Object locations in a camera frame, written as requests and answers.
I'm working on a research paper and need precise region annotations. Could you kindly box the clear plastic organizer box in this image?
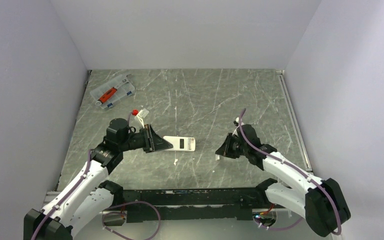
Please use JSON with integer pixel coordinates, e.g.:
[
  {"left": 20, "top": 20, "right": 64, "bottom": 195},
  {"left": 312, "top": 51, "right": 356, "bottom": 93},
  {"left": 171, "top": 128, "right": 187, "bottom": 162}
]
[{"left": 89, "top": 73, "right": 136, "bottom": 110}]

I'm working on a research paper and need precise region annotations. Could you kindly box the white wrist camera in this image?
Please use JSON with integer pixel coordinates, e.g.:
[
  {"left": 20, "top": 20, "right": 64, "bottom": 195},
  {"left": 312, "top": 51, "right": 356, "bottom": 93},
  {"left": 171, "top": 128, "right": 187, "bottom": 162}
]
[
  {"left": 233, "top": 117, "right": 243, "bottom": 128},
  {"left": 131, "top": 108, "right": 149, "bottom": 128}
]

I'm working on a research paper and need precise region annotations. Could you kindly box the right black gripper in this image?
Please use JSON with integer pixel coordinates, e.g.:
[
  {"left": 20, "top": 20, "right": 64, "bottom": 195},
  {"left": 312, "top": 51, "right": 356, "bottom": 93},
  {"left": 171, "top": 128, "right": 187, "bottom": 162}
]
[{"left": 216, "top": 132, "right": 249, "bottom": 159}]

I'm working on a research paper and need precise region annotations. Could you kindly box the red handled tool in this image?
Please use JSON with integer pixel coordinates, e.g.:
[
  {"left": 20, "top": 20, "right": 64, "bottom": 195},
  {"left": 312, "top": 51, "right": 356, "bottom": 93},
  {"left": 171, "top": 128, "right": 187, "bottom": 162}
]
[{"left": 98, "top": 87, "right": 117, "bottom": 104}]

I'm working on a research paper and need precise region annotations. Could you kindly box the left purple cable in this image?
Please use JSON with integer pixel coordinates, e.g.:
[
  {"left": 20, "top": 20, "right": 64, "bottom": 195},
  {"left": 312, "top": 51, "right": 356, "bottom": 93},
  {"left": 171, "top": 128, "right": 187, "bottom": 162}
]
[{"left": 29, "top": 110, "right": 137, "bottom": 240}]

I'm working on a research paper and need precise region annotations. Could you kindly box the white remote control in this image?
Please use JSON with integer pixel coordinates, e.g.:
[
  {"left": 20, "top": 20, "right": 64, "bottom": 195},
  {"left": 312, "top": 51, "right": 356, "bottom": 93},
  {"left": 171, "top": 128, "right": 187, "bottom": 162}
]
[{"left": 163, "top": 135, "right": 196, "bottom": 152}]

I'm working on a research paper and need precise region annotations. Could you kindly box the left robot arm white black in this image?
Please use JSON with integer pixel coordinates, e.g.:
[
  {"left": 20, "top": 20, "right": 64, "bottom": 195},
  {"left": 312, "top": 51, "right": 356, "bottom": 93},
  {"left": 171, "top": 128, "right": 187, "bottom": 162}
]
[{"left": 23, "top": 118, "right": 173, "bottom": 240}]

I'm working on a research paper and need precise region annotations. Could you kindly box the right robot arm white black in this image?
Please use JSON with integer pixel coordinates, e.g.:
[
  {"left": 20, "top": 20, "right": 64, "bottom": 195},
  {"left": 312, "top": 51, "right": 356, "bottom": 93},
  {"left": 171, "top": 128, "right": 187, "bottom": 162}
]
[{"left": 215, "top": 124, "right": 351, "bottom": 237}]

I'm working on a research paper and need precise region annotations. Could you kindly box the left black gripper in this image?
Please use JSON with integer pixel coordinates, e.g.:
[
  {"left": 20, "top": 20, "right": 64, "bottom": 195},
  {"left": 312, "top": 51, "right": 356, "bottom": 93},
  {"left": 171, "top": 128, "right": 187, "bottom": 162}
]
[{"left": 119, "top": 123, "right": 172, "bottom": 153}]

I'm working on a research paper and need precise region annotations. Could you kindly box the black base frame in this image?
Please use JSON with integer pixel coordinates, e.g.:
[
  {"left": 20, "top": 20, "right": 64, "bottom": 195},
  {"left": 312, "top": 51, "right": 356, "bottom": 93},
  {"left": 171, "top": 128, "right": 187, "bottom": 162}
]
[{"left": 113, "top": 187, "right": 273, "bottom": 221}]

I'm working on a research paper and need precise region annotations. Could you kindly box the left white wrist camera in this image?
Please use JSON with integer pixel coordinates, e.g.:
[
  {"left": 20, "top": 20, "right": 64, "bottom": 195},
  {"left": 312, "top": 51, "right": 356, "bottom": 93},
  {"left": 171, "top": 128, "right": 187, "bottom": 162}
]
[{"left": 131, "top": 108, "right": 149, "bottom": 128}]

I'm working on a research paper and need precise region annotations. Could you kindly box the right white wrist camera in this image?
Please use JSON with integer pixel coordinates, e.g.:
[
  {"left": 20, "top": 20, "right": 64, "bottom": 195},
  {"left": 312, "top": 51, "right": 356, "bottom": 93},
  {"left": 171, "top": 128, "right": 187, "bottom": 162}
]
[{"left": 233, "top": 117, "right": 243, "bottom": 128}]

